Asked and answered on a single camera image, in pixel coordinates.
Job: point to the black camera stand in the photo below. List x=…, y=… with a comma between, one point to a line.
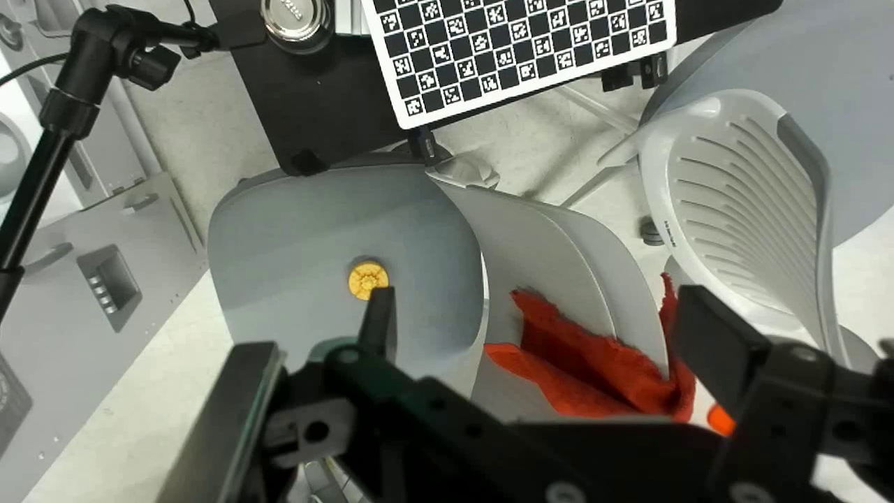
x=105, y=47

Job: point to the red cloth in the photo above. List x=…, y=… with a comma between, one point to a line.
x=587, y=375

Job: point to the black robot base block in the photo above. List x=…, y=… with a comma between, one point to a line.
x=320, y=96

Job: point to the checkerboard calibration board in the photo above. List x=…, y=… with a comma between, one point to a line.
x=450, y=57

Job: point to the yellow round disc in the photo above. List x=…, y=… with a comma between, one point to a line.
x=368, y=277

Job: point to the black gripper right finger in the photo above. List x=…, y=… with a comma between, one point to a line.
x=718, y=347

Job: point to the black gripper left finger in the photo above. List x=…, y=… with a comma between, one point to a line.
x=379, y=332

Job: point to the grey equipment cabinet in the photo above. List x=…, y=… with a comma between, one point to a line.
x=97, y=293

